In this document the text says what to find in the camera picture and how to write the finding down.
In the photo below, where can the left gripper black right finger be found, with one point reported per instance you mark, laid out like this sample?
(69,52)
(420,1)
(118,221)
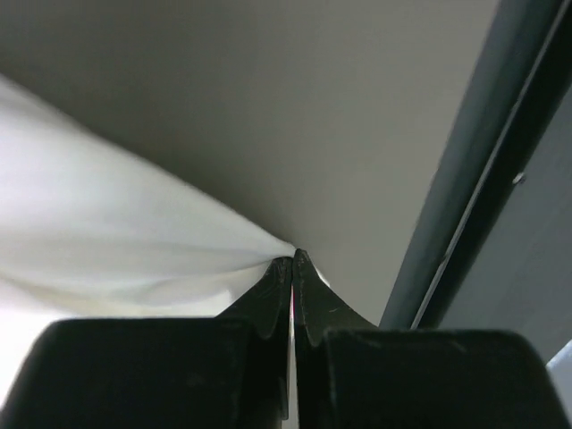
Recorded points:
(352,374)

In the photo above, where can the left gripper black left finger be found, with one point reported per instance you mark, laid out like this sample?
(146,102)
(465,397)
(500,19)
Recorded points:
(226,371)

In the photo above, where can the white t shirt with print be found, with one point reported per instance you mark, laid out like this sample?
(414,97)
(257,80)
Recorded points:
(91,231)

